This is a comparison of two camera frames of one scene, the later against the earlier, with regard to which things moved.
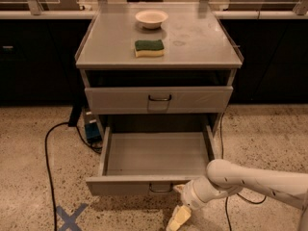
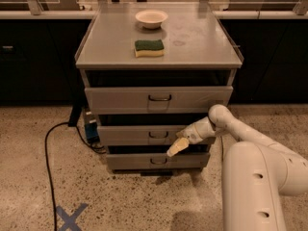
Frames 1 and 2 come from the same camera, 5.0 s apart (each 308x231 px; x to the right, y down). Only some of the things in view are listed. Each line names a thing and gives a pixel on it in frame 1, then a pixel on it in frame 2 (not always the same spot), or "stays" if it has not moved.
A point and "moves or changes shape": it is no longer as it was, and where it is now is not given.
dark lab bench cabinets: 38,61 stays
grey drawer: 151,163 moves or changes shape
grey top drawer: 158,100 stays
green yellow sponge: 148,48 stays
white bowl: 151,18 stays
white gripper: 192,196 -> 196,133
